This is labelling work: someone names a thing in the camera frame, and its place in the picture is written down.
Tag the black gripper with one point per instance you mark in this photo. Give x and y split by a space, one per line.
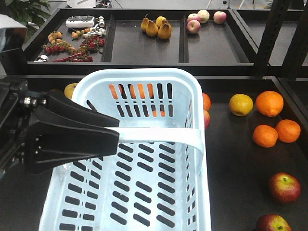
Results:
63 131

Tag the light blue plastic basket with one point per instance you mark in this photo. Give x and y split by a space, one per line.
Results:
157 180

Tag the white remote device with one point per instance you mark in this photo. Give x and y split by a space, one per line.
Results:
80 21

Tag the green potted plant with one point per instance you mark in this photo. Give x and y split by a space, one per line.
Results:
31 13

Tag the brown yellow pear group item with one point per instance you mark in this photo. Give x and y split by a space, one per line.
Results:
165 31

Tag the red apple among oranges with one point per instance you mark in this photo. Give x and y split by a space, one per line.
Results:
206 118

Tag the pink apple back tray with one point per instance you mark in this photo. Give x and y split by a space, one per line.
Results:
193 26

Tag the black wooden fruit display stand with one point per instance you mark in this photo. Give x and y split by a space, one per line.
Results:
244 148

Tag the large orange right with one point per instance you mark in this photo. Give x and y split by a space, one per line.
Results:
269 103

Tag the dark red apple front middle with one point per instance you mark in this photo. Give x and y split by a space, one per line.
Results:
272 222

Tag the dark red apple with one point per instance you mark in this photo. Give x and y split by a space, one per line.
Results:
272 222
284 188

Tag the dark red apple upper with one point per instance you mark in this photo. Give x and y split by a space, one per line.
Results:
284 188

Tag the black upright post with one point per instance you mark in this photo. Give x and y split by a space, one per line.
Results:
274 22

